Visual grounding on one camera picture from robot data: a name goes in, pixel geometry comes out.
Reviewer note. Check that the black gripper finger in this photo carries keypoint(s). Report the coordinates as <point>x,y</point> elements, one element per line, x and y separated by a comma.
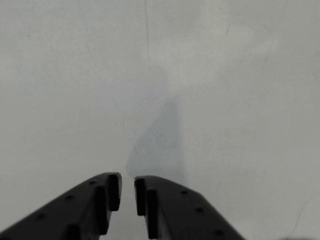
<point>180,215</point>
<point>62,215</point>

